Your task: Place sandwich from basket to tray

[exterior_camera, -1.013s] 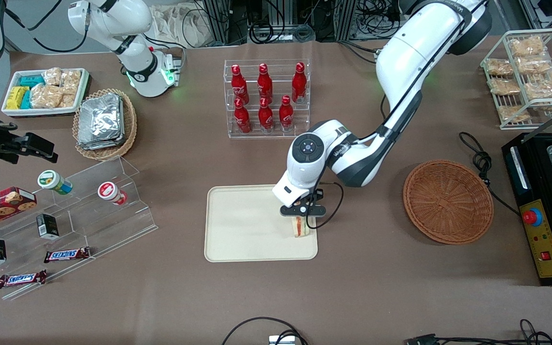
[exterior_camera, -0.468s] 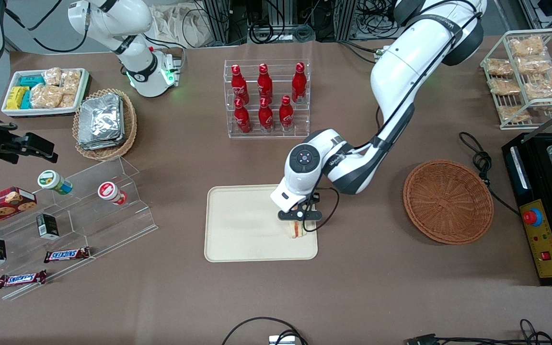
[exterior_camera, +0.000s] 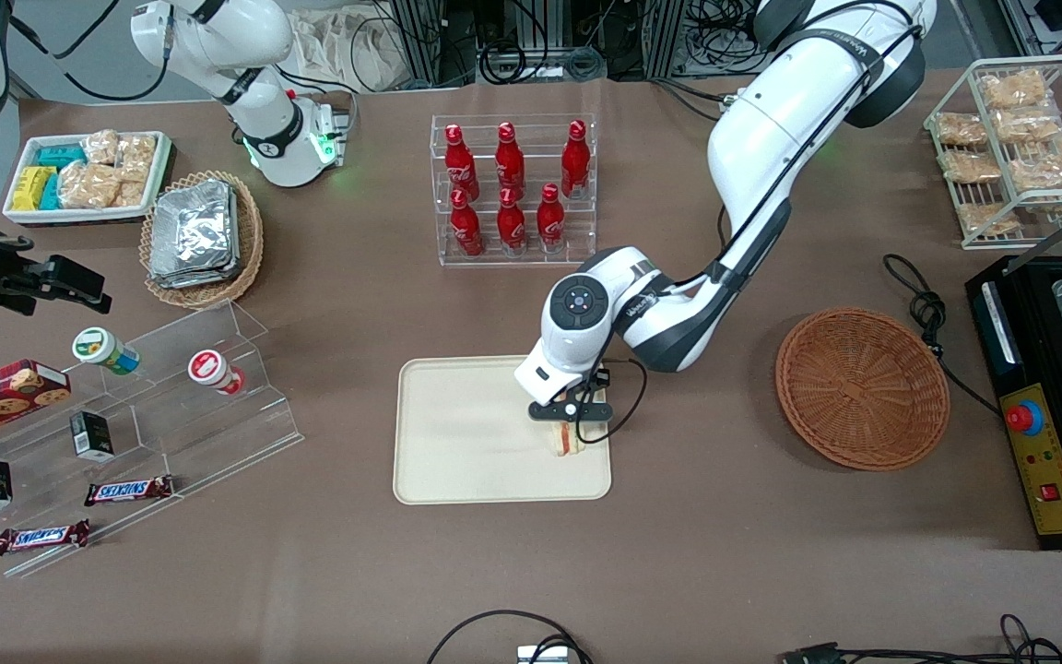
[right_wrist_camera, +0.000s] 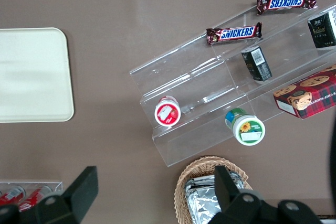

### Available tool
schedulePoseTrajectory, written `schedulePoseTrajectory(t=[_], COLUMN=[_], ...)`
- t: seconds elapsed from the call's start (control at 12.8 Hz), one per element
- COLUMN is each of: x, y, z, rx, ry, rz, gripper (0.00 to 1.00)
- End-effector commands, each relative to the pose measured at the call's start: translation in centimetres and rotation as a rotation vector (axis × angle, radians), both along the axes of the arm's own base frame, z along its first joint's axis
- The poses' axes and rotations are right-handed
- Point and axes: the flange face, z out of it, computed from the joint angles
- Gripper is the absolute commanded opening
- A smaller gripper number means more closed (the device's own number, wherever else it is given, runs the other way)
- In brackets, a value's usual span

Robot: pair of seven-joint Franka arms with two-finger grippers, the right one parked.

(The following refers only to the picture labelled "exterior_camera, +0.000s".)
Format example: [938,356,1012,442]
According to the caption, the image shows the triangle sandwich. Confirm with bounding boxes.
[547,421,589,460]

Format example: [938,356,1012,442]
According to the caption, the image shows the cream plastic tray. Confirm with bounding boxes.
[393,357,613,505]

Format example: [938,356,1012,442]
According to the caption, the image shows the light tan wicker basket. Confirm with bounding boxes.
[139,170,265,309]

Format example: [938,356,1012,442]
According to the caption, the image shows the brown round wicker basket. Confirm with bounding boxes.
[775,307,951,472]

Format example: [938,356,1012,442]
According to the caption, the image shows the white plastic bin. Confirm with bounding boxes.
[2,130,174,228]

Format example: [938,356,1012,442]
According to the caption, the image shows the green lid yogurt cup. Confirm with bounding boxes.
[72,326,141,375]

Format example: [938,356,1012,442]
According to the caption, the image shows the yellow snack pack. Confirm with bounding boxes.
[11,166,57,211]

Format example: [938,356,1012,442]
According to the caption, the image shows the silver foil pack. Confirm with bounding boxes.
[148,249,242,289]
[153,179,239,268]

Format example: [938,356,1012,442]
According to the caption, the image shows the red cola bottle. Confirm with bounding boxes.
[560,119,591,199]
[450,189,485,258]
[497,187,527,256]
[495,121,526,196]
[444,123,479,199]
[537,183,566,252]

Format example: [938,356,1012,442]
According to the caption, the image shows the clear acrylic stepped shelf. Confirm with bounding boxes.
[0,300,303,579]

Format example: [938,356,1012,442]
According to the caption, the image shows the red lid yogurt cup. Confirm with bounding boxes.
[187,350,246,397]

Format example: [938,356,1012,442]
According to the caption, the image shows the brown Snickers bar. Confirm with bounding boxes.
[0,519,91,556]
[84,474,174,507]

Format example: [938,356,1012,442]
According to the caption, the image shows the clear acrylic bottle rack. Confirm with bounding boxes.
[430,113,598,268]

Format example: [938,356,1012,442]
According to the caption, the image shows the beige cloth bag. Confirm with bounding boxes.
[289,7,403,93]

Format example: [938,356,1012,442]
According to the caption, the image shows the black machine yellow panel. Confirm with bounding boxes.
[966,254,1062,551]

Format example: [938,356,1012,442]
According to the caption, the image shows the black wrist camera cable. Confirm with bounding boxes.
[586,358,649,445]

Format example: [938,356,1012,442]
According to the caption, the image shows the black looped cable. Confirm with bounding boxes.
[425,609,592,664]

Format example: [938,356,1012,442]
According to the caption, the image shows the black coiled cables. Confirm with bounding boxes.
[476,0,608,86]
[683,0,764,77]

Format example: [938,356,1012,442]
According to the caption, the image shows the black cable with connector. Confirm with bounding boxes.
[780,613,1062,664]

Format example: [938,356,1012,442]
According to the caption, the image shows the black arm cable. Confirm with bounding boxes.
[720,23,924,278]

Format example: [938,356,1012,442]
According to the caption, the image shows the black power cable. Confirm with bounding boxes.
[883,254,1002,416]

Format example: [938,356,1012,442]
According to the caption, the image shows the aluminium frame post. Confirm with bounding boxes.
[391,0,458,89]
[646,0,684,79]

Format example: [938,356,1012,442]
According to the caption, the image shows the white wire rack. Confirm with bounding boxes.
[924,53,1062,252]

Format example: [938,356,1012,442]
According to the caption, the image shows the aluminium frame rail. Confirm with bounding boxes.
[997,0,1062,61]

